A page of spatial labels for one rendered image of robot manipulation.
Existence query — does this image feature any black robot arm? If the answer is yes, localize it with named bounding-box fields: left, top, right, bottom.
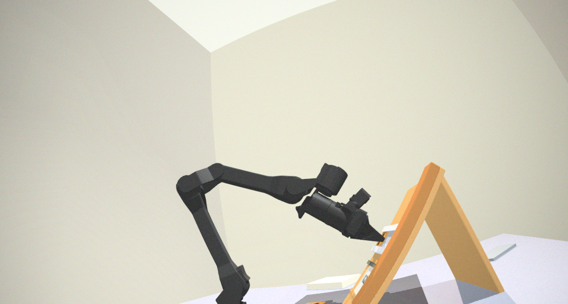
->
left=176, top=163, right=371, bottom=304

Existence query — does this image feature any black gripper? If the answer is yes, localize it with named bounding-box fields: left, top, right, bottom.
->
left=321, top=201, right=385, bottom=242

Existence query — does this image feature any pale yellow board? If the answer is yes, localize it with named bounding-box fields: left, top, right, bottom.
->
left=342, top=162, right=505, bottom=304

